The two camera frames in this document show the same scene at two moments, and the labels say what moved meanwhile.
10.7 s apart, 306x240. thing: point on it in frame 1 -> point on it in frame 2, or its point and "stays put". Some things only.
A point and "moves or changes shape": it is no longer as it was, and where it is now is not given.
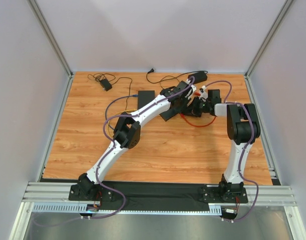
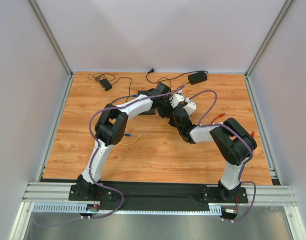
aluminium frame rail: [257, 195] stays put
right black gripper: [196, 107] -> [179, 115]
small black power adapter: [106, 85] stays put
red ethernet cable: [198, 94] moves or changes shape
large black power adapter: [199, 77] stays put
